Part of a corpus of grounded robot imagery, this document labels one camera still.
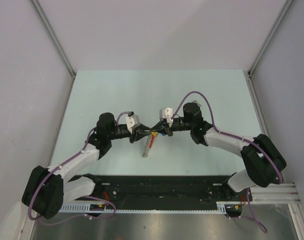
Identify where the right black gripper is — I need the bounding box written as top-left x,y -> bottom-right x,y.
150,117 -> 193,137

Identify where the red tag key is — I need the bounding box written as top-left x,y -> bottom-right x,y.
149,135 -> 156,148

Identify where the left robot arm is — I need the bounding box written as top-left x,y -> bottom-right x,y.
21,112 -> 151,221

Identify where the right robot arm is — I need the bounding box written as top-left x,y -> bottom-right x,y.
151,103 -> 287,201

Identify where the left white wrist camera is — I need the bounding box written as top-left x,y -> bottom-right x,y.
125,112 -> 141,134

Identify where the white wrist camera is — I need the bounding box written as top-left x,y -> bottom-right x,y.
125,112 -> 141,134
159,107 -> 174,126

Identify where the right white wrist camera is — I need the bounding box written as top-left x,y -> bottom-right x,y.
159,107 -> 174,126

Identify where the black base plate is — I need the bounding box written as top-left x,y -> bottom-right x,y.
91,175 -> 252,213

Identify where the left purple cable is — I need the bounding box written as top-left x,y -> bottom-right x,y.
28,110 -> 117,226

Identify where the right side aluminium rail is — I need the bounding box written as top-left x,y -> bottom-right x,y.
243,71 -> 277,147

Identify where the white cable duct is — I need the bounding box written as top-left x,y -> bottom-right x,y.
59,202 -> 226,215

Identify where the aluminium frame rail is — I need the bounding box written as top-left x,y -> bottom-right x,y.
29,182 -> 299,208

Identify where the left aluminium corner post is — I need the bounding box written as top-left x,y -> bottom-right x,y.
29,0 -> 76,79

